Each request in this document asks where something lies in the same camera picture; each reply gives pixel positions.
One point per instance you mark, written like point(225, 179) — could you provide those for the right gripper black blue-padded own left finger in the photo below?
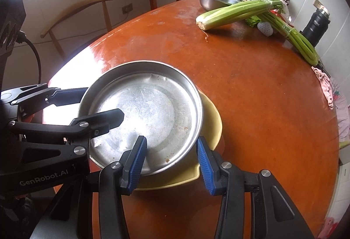
point(115, 180)

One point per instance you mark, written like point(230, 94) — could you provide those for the right gripper black blue-padded own right finger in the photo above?
point(273, 215)

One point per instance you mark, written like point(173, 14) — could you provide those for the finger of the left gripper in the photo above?
point(95, 122)
point(21, 102)

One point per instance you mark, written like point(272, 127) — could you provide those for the round steel pan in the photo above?
point(158, 101)

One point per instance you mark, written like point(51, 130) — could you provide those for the yellow plate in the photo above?
point(188, 169)

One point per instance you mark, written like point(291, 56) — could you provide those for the pink patterned cloth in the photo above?
point(325, 83)

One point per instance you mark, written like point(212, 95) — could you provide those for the large celery bunch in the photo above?
point(236, 12)

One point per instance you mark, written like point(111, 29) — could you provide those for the white foam net fruit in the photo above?
point(265, 28)

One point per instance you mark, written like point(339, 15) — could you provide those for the black thermos flask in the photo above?
point(317, 26)

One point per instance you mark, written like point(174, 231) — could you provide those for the wall power socket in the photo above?
point(127, 8)

